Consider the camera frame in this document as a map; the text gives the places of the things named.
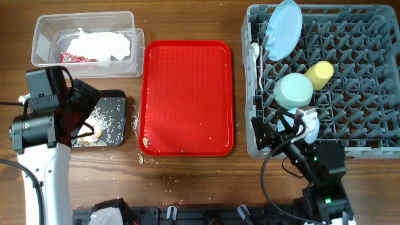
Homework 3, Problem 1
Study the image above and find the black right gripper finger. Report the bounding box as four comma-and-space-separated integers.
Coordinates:
251, 117, 278, 150
276, 108, 299, 134

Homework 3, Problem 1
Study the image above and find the food crumb on tray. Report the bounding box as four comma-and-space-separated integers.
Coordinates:
142, 137, 149, 148

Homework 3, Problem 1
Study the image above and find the grey dishwasher rack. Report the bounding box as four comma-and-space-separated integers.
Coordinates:
241, 4, 399, 159

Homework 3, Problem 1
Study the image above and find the light blue plate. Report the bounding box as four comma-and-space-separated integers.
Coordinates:
265, 0, 303, 61

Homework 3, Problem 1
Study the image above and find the red snack wrapper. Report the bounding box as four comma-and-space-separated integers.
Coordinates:
59, 52, 98, 63

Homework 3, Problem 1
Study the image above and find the white plastic spoon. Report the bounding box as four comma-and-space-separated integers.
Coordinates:
250, 42, 259, 71

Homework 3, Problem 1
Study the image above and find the light blue bowl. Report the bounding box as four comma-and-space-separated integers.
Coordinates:
277, 105, 320, 144

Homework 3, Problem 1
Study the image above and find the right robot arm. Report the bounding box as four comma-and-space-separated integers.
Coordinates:
251, 105, 356, 224

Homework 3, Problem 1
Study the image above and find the red serving tray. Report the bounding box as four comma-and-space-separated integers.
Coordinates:
138, 40, 234, 157

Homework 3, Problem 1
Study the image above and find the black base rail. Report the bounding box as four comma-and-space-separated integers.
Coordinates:
71, 204, 313, 225

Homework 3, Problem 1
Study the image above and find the food crumb on table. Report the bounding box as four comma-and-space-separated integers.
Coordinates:
138, 155, 144, 164

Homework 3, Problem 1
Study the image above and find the mint green bowl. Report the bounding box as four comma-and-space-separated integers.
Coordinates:
273, 73, 314, 109

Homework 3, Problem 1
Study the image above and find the black waste tray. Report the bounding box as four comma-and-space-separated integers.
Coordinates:
72, 89, 126, 148

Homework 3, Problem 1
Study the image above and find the yellow plastic cup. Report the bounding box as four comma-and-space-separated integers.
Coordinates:
304, 61, 334, 90

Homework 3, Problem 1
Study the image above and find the white napkin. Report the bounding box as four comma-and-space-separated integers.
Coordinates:
65, 28, 131, 62

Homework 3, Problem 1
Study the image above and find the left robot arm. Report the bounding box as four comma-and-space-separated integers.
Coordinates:
9, 66, 101, 224

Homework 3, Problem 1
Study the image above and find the clear plastic bin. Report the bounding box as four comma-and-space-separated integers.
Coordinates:
31, 11, 144, 78

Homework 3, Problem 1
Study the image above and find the white rice pile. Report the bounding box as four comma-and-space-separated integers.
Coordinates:
72, 104, 125, 148

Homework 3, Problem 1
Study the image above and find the white plastic fork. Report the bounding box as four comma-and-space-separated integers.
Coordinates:
258, 52, 264, 91

